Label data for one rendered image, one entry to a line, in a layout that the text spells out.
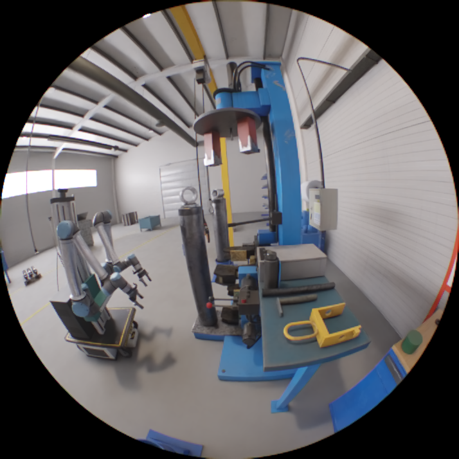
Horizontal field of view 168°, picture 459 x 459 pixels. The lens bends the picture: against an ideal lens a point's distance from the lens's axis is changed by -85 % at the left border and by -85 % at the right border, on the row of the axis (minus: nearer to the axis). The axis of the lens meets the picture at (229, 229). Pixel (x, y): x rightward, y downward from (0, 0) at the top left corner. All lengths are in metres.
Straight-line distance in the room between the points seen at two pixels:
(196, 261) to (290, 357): 1.11
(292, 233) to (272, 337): 0.87
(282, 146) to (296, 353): 1.24
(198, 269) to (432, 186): 2.48
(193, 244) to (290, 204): 0.86
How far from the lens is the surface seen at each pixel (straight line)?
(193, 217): 1.30
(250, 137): 1.19
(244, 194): 11.89
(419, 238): 2.11
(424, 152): 2.10
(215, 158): 1.40
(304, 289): 0.82
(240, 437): 1.56
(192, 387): 1.71
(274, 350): 0.59
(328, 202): 1.56
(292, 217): 1.25
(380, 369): 1.05
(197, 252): 1.37
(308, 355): 0.59
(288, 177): 1.23
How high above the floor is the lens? 1.56
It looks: 13 degrees down
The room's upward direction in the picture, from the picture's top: 5 degrees counter-clockwise
